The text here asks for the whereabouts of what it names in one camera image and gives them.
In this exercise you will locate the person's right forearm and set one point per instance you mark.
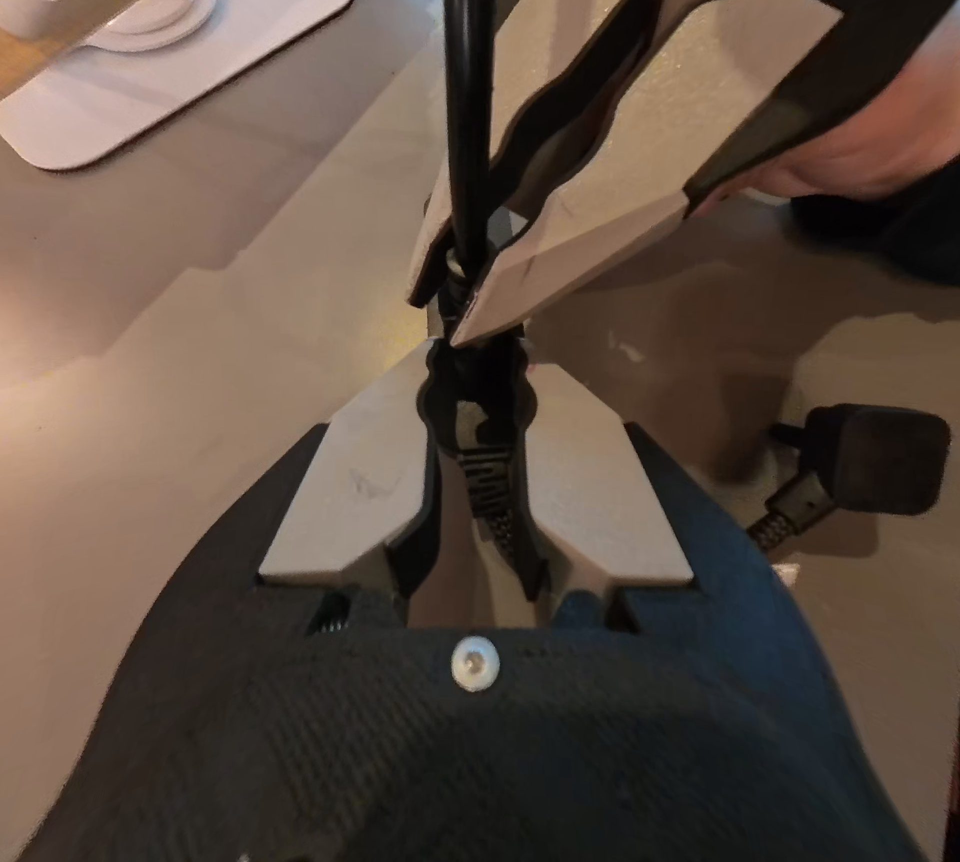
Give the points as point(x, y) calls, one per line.
point(900, 232)

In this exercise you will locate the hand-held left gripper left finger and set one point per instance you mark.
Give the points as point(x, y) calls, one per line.
point(352, 495)

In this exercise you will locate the person's right hand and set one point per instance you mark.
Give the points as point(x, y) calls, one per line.
point(885, 150)

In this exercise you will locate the black power strip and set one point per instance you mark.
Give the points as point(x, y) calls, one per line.
point(469, 420)

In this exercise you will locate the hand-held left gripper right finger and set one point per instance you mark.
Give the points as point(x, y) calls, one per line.
point(600, 495)

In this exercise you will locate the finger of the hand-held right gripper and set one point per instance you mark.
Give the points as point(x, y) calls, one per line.
point(675, 112)
point(555, 15)

